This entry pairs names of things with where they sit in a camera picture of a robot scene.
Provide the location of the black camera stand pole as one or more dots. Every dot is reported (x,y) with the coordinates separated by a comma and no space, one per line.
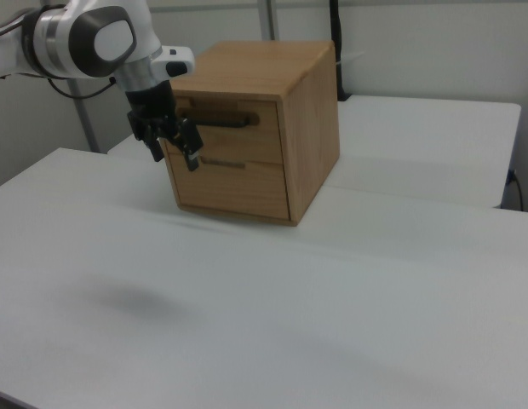
(337,51)

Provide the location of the grey aluminium frame post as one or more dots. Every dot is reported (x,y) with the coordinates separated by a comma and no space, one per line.
(266,19)
(84,119)

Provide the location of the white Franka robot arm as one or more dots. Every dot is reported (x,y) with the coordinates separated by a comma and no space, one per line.
(76,38)

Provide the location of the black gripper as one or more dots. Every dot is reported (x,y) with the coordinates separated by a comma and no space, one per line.
(153,104)

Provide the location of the wooden two-drawer cabinet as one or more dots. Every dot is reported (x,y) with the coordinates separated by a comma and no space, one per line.
(311,136)

